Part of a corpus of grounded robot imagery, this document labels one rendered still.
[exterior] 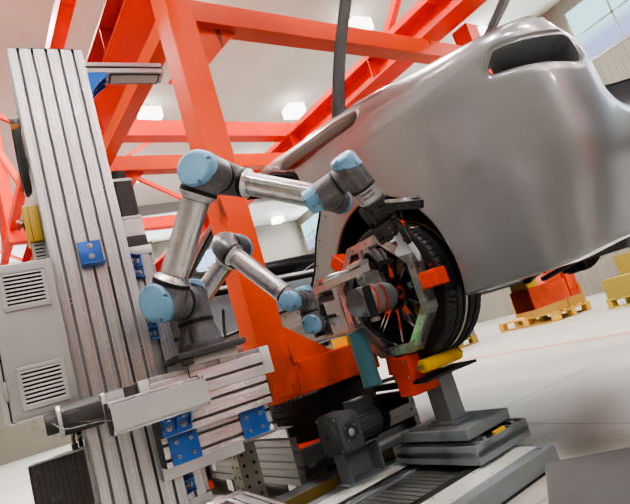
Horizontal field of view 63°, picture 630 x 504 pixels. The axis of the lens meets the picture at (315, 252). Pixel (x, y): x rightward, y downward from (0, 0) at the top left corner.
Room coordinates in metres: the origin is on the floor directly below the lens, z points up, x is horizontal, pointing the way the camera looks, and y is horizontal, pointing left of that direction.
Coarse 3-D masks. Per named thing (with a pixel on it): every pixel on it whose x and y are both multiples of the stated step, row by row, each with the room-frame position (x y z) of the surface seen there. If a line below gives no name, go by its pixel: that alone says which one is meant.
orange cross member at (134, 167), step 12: (120, 156) 4.16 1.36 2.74; (132, 156) 4.22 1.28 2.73; (144, 156) 4.29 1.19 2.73; (156, 156) 4.35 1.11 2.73; (168, 156) 4.42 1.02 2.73; (180, 156) 4.49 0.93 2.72; (240, 156) 4.86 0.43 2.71; (252, 156) 4.95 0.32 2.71; (264, 156) 5.03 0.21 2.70; (276, 156) 5.12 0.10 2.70; (120, 168) 4.15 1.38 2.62; (132, 168) 4.21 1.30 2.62; (144, 168) 4.27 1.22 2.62; (156, 168) 4.33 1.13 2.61; (168, 168) 4.40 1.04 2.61; (252, 168) 5.00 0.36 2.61; (132, 180) 4.25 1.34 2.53
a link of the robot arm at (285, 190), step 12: (240, 168) 1.58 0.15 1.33; (240, 180) 1.56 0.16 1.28; (252, 180) 1.56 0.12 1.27; (264, 180) 1.55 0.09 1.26; (276, 180) 1.54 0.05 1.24; (288, 180) 1.54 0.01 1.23; (228, 192) 1.59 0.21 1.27; (240, 192) 1.58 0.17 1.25; (252, 192) 1.58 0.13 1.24; (264, 192) 1.56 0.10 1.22; (276, 192) 1.54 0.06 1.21; (288, 192) 1.53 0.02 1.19; (300, 192) 1.51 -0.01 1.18; (300, 204) 1.54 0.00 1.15; (348, 204) 1.52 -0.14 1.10
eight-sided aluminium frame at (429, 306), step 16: (368, 240) 2.33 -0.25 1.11; (352, 256) 2.45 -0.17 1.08; (400, 256) 2.20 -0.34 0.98; (416, 272) 2.16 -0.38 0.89; (352, 288) 2.59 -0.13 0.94; (416, 288) 2.18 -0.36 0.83; (432, 288) 2.19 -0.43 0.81; (432, 304) 2.17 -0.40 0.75; (352, 320) 2.55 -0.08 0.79; (416, 320) 2.23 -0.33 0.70; (432, 320) 2.23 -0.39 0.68; (368, 336) 2.51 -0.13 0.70; (416, 336) 2.25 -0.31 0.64; (384, 352) 2.42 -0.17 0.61; (400, 352) 2.35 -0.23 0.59
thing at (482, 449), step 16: (496, 432) 2.27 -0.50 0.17; (512, 432) 2.33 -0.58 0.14; (528, 432) 2.39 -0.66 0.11; (400, 448) 2.54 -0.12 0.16; (416, 448) 2.45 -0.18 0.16; (432, 448) 2.37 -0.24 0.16; (448, 448) 2.30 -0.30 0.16; (464, 448) 2.23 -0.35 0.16; (480, 448) 2.20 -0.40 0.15; (496, 448) 2.25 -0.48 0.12; (432, 464) 2.40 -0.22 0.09; (448, 464) 2.32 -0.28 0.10; (464, 464) 2.25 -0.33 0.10; (480, 464) 2.18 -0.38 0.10
